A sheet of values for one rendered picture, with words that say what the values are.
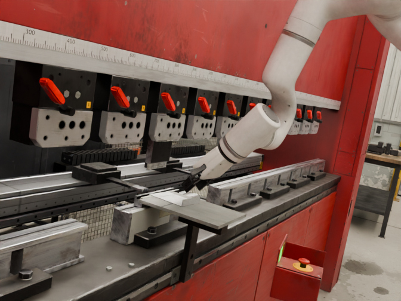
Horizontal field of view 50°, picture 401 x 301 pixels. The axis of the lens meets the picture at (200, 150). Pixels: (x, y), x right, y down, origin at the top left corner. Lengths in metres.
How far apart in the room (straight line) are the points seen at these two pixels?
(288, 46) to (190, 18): 0.33
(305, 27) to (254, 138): 0.30
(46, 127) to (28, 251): 0.27
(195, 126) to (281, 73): 0.40
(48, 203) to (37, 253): 0.36
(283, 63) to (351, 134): 2.22
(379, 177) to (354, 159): 5.32
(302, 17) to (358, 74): 2.21
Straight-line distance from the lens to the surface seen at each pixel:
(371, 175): 8.61
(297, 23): 1.12
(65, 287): 1.03
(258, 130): 1.12
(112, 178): 1.46
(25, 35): 0.88
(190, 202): 1.28
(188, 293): 1.44
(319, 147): 3.34
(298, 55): 1.12
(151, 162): 1.29
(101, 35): 1.01
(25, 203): 1.33
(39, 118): 0.91
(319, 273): 1.62
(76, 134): 0.99
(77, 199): 1.46
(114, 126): 1.08
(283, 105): 1.19
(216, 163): 1.17
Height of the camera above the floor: 1.35
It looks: 8 degrees down
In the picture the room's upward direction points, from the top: 9 degrees clockwise
